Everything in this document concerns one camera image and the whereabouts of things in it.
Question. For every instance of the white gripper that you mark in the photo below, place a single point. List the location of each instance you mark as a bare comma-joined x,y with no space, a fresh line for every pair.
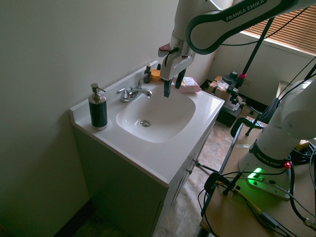
172,64

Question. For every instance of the white Franka Panda arm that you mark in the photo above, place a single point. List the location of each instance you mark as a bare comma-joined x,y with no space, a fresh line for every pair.
276,128

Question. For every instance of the pink wipes pack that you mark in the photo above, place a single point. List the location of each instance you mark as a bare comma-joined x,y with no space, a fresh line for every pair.
189,85

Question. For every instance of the orange round jar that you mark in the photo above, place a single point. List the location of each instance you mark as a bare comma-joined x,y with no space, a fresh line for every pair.
155,75

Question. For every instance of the dark brown dropper bottle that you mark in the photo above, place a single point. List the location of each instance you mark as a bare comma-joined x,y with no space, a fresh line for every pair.
147,74

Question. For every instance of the chrome sink faucet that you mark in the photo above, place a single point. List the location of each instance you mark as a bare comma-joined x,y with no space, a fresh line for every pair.
134,93

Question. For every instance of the cardboard box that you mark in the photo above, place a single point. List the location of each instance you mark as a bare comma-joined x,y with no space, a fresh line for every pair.
217,87

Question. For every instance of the chrome sink drain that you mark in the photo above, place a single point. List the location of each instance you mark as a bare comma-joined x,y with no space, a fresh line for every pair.
145,123

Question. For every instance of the white sink vanity top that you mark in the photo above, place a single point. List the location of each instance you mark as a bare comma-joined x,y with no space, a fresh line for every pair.
153,128

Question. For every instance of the black chrome soap dispenser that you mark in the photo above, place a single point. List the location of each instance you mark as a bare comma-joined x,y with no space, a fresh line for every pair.
97,108

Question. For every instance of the black C-clamp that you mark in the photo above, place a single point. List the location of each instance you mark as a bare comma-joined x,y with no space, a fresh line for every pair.
243,126
223,182

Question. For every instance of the white vanity cabinet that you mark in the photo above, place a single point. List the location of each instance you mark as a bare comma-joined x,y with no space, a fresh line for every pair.
138,197

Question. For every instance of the wooden window blinds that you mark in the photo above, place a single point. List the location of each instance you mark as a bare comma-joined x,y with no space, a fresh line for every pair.
284,34

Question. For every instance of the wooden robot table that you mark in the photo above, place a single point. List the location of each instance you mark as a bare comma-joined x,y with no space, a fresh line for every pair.
251,197

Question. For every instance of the wrist camera with red mount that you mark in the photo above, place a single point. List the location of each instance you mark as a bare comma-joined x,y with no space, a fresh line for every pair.
165,50

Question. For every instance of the black camera stand pole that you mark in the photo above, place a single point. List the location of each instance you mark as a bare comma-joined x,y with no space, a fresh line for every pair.
255,49

